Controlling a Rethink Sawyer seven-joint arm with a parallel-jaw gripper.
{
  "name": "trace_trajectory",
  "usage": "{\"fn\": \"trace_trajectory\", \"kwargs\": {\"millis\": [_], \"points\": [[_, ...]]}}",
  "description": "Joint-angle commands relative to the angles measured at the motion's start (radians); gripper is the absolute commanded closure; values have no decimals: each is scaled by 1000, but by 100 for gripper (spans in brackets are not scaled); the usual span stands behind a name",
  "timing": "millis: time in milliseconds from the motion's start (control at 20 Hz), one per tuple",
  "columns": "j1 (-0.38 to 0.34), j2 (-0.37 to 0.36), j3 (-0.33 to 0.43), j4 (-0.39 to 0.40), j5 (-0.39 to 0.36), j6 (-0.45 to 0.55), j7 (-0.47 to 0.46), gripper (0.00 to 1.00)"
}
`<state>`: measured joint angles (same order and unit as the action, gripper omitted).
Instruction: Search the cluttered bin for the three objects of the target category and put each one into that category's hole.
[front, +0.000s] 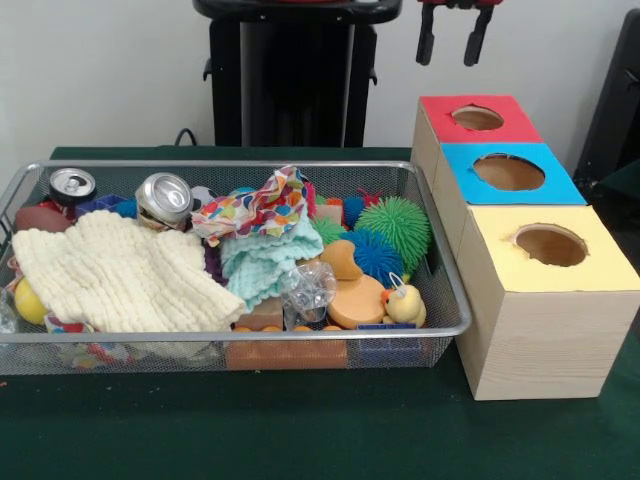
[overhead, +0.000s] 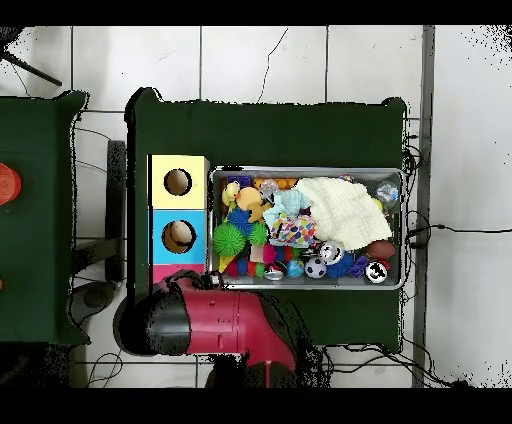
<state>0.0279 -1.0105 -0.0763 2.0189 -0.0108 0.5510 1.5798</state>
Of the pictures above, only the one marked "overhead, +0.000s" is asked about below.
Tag blue spiky ball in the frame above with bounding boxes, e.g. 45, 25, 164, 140
227, 207, 256, 238

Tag shallow clear mesh bin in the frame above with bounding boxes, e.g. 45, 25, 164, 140
209, 166, 405, 291

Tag crushed silver can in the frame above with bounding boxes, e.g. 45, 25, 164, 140
319, 240, 347, 266

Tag small green spiky ball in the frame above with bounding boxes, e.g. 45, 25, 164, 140
247, 221, 270, 246

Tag cream knit cloth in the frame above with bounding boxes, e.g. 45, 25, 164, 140
295, 176, 393, 252

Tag large green spiky ball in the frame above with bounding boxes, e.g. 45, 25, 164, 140
212, 222, 247, 257

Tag black cable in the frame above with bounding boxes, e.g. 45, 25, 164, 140
407, 223, 512, 240

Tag black and white soccer ball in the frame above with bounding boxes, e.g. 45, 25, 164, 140
304, 256, 329, 280

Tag mint green cloth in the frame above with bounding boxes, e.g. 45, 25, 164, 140
262, 188, 312, 229

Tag orange foam duck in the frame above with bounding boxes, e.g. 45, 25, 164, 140
235, 186, 273, 224

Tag multicolour polka dot cloth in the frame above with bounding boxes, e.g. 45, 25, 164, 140
269, 214, 318, 249

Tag green cloth side table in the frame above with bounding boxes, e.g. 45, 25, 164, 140
0, 90, 89, 347

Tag wooden box with three holes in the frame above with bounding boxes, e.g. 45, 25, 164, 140
148, 154, 211, 285

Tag small yellow rubber duck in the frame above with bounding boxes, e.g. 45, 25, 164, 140
221, 181, 241, 211

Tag brown toy football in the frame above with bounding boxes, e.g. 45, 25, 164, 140
366, 239, 397, 261

